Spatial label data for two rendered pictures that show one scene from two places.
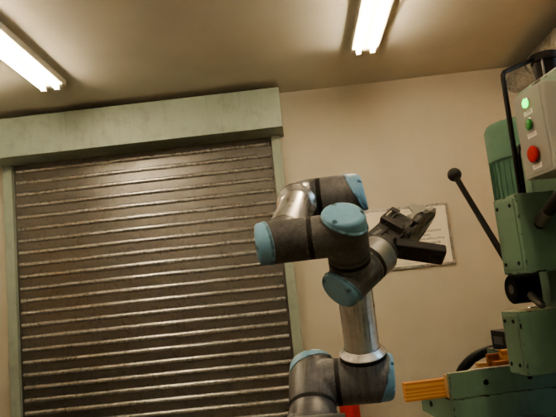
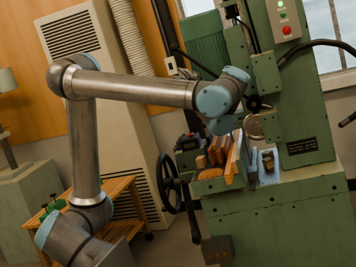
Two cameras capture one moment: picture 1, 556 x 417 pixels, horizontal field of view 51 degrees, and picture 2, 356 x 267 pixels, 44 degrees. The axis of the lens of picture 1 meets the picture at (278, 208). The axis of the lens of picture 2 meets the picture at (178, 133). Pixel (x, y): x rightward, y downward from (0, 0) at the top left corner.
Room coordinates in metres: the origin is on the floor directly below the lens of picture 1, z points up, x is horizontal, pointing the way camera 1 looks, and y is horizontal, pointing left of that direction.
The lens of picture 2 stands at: (0.88, 1.21, 1.51)
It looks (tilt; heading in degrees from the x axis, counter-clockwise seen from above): 14 degrees down; 292
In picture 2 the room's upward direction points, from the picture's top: 17 degrees counter-clockwise
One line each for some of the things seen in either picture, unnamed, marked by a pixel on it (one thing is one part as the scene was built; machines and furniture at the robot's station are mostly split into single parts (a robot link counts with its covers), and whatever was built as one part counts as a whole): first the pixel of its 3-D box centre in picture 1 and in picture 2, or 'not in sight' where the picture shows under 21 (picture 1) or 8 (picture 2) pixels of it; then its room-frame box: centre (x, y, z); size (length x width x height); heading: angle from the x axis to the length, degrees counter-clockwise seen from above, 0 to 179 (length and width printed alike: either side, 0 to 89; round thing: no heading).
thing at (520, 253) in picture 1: (527, 233); (266, 72); (1.13, -0.48, 1.23); 0.09 x 0.08 x 0.15; 7
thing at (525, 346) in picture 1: (534, 340); (271, 125); (1.16, -0.47, 1.02); 0.09 x 0.07 x 0.12; 97
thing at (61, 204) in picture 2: not in sight; (91, 225); (2.70, -1.25, 0.32); 0.66 x 0.57 x 0.64; 86
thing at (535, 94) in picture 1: (547, 131); (283, 18); (1.03, -0.50, 1.40); 0.10 x 0.06 x 0.16; 7
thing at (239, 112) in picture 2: not in sight; (232, 122); (1.34, -0.60, 1.03); 0.14 x 0.07 x 0.09; 7
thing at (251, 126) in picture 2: not in sight; (257, 125); (1.22, -0.50, 1.02); 0.12 x 0.03 x 0.12; 7
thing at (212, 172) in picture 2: not in sight; (210, 172); (1.42, -0.36, 0.91); 0.10 x 0.07 x 0.02; 7
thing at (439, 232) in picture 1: (407, 237); not in sight; (4.30, -0.93, 1.48); 0.64 x 0.02 x 0.46; 88
